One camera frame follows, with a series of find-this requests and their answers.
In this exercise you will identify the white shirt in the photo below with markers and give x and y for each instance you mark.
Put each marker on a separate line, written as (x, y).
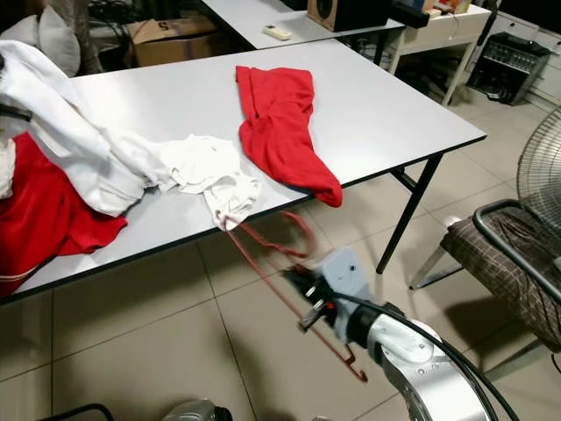
(79, 132)

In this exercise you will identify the white plastic bag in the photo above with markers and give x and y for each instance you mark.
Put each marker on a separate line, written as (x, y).
(60, 31)

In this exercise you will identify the red garment white stripes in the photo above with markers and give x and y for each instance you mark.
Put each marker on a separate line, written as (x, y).
(53, 219)

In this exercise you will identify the white table black legs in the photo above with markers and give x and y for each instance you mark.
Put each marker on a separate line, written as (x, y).
(166, 96)
(245, 13)

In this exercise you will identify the plain red garment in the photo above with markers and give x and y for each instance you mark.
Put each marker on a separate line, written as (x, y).
(280, 123)

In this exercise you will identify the brown cardboard box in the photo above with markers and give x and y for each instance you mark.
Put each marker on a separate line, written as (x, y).
(171, 44)

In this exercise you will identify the checked cushion metal chair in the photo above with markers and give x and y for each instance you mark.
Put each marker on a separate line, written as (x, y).
(500, 254)

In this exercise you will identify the white remote control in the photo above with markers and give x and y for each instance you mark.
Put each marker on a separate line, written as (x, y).
(276, 32)

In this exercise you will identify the metal grille floor fan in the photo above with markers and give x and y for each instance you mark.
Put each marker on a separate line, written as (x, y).
(545, 167)

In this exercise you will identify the wooden speaker box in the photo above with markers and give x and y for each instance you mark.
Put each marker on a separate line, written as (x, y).
(351, 13)

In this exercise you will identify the black box device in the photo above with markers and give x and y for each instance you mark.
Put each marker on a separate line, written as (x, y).
(410, 12)

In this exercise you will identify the beige desk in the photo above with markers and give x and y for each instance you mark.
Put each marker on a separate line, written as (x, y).
(447, 26)

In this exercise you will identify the black audio mixer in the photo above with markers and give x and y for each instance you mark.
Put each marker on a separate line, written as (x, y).
(508, 61)

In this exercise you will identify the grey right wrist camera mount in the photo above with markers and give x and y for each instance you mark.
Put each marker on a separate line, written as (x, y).
(349, 272)

